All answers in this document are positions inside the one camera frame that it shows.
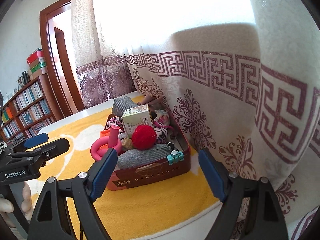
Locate pink knotted foam tube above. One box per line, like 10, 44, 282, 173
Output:
90, 125, 122, 161

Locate grey knitted sock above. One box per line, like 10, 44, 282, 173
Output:
117, 144, 172, 169

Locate grey black knitted glove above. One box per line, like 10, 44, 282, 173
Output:
112, 96, 138, 117

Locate yellow white medicine box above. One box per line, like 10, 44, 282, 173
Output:
121, 105, 153, 138

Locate red pompom ball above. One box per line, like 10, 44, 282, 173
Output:
131, 125, 157, 150

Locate left hand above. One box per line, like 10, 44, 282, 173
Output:
1, 182, 33, 232

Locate wooden bookshelf with books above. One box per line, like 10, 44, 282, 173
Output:
1, 74, 63, 143

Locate orange rubber block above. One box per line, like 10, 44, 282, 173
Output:
99, 129, 110, 138

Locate stacked coloured boxes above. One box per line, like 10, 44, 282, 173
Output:
27, 49, 48, 81

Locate teal binder clip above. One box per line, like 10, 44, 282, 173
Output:
167, 150, 184, 165

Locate red metal tin box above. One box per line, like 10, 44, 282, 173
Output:
107, 103, 191, 191

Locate pink leopard plush toy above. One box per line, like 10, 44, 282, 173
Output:
104, 110, 172, 144

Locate patterned white purple curtain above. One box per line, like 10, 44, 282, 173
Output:
71, 0, 319, 239

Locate brown wooden door frame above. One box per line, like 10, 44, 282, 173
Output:
40, 0, 85, 120

